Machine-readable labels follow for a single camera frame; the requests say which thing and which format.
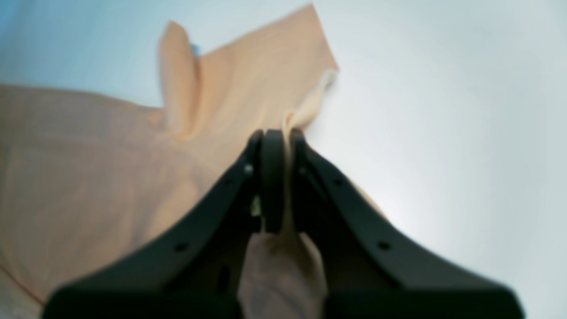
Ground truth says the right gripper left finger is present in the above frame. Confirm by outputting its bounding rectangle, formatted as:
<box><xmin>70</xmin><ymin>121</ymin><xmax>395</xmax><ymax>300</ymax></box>
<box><xmin>42</xmin><ymin>130</ymin><xmax>284</xmax><ymax>319</ymax></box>

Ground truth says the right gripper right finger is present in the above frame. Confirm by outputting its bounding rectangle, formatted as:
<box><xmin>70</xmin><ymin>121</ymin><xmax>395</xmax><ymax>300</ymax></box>
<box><xmin>290</xmin><ymin>129</ymin><xmax>524</xmax><ymax>319</ymax></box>

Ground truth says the peach orange T-shirt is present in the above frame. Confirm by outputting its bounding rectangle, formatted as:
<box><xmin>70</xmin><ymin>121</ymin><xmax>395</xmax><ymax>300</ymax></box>
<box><xmin>0</xmin><ymin>4</ymin><xmax>386</xmax><ymax>319</ymax></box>

